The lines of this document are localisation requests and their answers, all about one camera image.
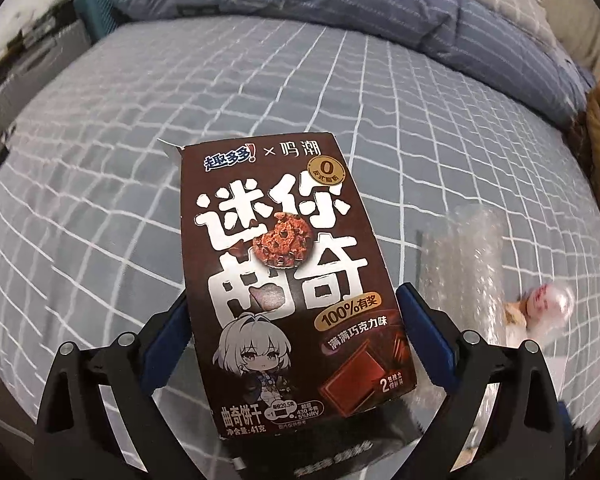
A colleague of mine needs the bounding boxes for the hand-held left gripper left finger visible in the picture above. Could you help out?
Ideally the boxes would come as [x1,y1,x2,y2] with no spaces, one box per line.
[32,290,207,480]

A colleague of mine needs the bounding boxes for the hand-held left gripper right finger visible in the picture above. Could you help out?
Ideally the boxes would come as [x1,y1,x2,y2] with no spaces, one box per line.
[396,282,568,480]

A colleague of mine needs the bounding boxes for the clear bubble wrap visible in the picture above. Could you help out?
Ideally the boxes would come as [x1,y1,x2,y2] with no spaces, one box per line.
[417,207,508,361]

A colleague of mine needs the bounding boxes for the white plastic bag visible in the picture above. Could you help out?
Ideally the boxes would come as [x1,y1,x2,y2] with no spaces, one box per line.
[500,300,583,356]

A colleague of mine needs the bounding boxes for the brown cookie box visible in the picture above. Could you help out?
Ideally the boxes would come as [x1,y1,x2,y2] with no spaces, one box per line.
[162,132,421,441]

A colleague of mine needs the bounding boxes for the pink and white candy wrapper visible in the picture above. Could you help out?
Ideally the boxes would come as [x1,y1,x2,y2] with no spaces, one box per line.
[524,282,577,327]

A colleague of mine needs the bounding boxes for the black foil packet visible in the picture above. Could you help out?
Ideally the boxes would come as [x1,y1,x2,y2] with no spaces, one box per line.
[220,395,423,480]

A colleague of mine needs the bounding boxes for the bed with grey checked sheet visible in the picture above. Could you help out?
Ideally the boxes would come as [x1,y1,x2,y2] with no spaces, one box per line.
[0,15,600,461]

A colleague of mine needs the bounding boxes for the grey suitcase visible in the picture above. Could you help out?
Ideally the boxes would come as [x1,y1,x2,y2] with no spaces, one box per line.
[0,20,92,113]

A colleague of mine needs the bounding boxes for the grey checked pillow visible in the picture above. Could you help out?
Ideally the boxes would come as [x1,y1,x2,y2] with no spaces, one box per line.
[460,0,556,41]

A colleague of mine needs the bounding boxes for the teal suitcase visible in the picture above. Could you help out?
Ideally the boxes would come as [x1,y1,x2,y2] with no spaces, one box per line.
[75,0,117,43]

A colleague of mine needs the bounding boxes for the blue striped quilt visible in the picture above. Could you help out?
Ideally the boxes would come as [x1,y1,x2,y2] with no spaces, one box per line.
[105,0,596,131]

